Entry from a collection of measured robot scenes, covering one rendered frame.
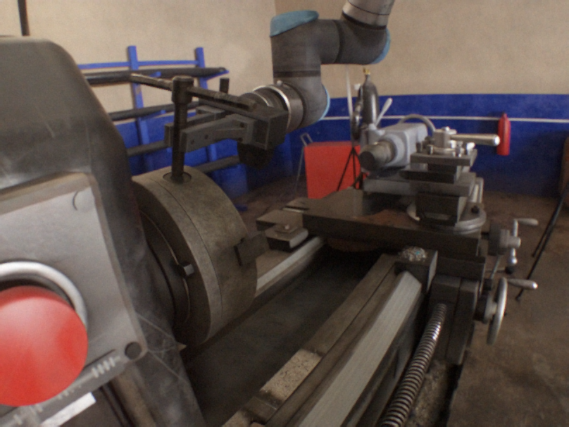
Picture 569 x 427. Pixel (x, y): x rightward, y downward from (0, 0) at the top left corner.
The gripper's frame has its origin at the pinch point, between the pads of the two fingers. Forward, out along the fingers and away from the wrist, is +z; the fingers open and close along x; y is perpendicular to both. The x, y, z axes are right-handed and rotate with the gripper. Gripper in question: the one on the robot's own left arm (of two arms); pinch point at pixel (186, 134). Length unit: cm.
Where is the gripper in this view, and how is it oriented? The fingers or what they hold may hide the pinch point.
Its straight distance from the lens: 40.4
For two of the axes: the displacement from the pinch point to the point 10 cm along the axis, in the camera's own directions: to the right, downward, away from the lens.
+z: -5.5, 3.8, -7.4
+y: 1.3, -8.4, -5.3
